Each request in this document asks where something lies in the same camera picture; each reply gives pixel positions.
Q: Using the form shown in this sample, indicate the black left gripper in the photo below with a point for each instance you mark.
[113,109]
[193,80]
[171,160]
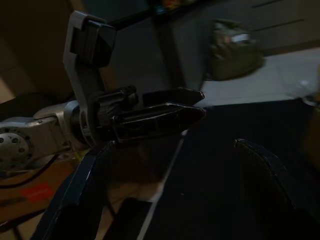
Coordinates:
[110,107]

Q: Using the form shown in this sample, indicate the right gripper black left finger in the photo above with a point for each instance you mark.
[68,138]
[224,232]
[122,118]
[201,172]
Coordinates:
[80,190]

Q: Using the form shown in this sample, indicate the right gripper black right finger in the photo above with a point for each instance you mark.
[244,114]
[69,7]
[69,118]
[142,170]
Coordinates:
[280,195]

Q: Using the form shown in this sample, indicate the cardboard box with red sticker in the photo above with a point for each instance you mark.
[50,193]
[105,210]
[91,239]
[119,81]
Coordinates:
[58,177]

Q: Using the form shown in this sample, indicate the dark blue carpet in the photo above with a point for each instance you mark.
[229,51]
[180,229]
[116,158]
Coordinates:
[212,175]

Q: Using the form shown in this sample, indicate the olive green bag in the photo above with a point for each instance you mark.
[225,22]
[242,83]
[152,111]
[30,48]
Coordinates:
[232,60]

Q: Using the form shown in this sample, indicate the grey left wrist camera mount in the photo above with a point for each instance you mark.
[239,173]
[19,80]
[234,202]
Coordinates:
[75,82]

